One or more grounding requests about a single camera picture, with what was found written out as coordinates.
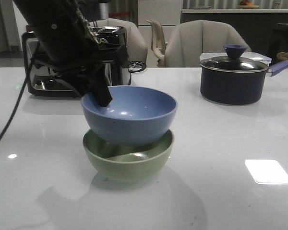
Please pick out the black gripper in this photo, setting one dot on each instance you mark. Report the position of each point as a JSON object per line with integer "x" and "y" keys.
{"x": 86, "y": 64}

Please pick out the blue bowl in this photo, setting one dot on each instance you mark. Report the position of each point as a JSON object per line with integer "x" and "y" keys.
{"x": 135, "y": 116}

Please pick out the green bowl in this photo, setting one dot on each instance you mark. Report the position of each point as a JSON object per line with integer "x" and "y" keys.
{"x": 127, "y": 163}

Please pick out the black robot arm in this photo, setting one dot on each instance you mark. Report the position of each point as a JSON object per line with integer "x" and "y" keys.
{"x": 72, "y": 48}

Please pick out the beige chair behind toaster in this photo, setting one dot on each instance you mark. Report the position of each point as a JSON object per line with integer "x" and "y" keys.
{"x": 134, "y": 41}

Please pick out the black silver four-slot toaster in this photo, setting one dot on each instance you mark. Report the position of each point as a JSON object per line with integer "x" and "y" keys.
{"x": 115, "y": 55}

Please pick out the beige wooden chairs background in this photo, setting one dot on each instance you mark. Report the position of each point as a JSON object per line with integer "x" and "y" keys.
{"x": 158, "y": 44}

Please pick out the white refrigerator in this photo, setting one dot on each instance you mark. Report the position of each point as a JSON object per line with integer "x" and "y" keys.
{"x": 166, "y": 12}

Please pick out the beige chair right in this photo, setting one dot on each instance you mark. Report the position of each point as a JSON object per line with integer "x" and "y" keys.
{"x": 189, "y": 40}

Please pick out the dark blue saucepan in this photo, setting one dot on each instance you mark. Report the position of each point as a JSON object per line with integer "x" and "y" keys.
{"x": 236, "y": 88}

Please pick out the glass pot lid blue knob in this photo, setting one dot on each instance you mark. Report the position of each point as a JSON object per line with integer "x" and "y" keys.
{"x": 233, "y": 61}

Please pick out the fruit plate on counter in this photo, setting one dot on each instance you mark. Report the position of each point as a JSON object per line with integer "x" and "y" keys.
{"x": 246, "y": 4}

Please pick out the dark counter cabinet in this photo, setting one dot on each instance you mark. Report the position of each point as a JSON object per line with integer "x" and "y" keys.
{"x": 262, "y": 29}

